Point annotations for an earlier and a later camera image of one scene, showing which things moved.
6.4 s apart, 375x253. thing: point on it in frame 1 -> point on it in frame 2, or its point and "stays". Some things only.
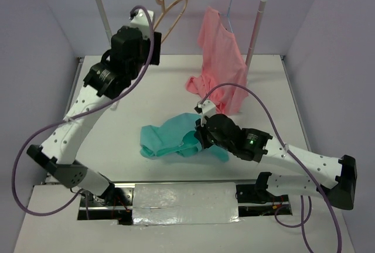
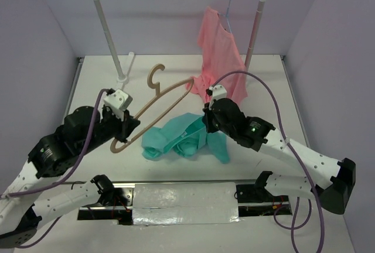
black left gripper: [154, 54] -> [126, 126]
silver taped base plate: [177, 203] stays
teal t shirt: [176, 136] stays
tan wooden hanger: [162, 2] -> [159, 95]
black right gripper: [200, 133] -> [208, 112]
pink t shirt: [224, 61] stays
